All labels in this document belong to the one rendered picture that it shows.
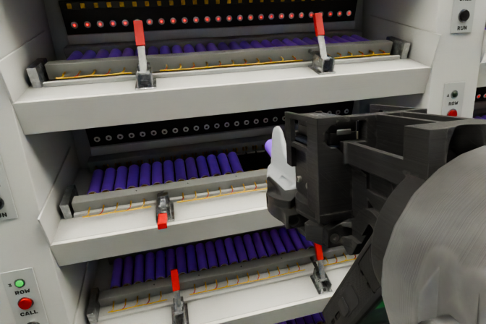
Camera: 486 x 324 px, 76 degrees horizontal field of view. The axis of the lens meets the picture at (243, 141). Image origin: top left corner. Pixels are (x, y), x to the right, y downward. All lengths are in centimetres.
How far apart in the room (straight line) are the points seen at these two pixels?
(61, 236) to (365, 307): 44
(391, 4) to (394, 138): 52
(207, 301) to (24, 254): 31
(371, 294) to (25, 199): 44
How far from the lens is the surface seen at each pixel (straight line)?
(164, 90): 44
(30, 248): 54
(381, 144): 19
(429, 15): 61
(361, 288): 20
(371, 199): 18
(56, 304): 59
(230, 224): 52
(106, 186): 57
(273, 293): 65
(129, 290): 66
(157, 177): 56
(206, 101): 45
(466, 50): 65
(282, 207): 23
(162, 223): 44
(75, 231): 54
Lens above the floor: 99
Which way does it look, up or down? 16 degrees down
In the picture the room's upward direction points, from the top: 4 degrees counter-clockwise
